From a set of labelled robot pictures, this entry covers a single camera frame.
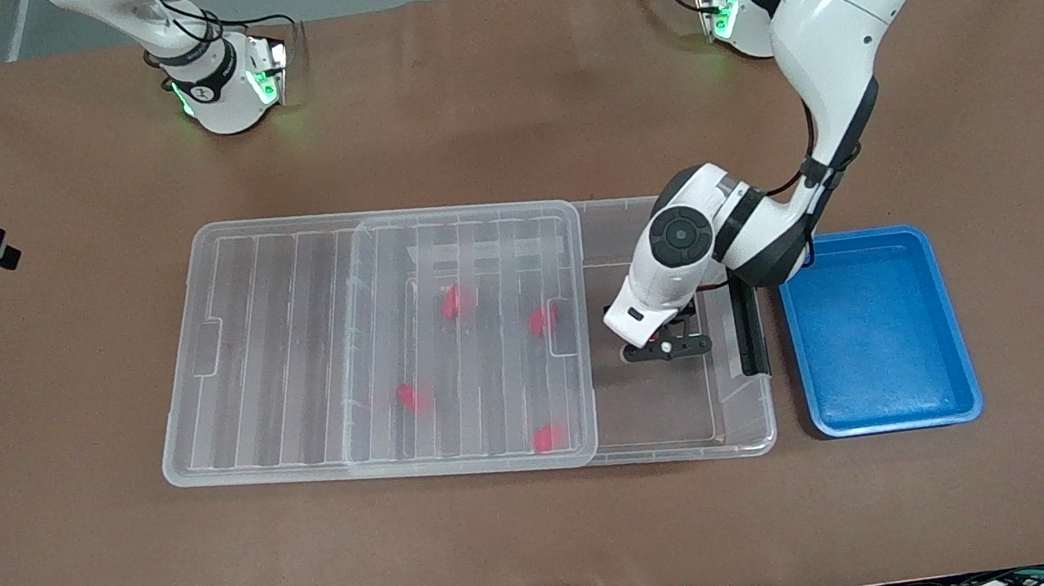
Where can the clear ribbed plastic lid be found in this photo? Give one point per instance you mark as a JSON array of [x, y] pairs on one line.
[[289, 364]]

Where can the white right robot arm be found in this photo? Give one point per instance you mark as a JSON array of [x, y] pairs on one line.
[[218, 91]]

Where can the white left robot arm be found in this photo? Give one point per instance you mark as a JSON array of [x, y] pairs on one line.
[[834, 20]]

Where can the clear plastic storage box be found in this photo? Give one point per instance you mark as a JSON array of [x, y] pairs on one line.
[[659, 416]]

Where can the red block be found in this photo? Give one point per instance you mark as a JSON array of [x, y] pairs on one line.
[[456, 302], [542, 321], [413, 398], [549, 436]]

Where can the blue plastic tray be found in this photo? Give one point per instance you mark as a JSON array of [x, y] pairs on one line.
[[876, 337]]

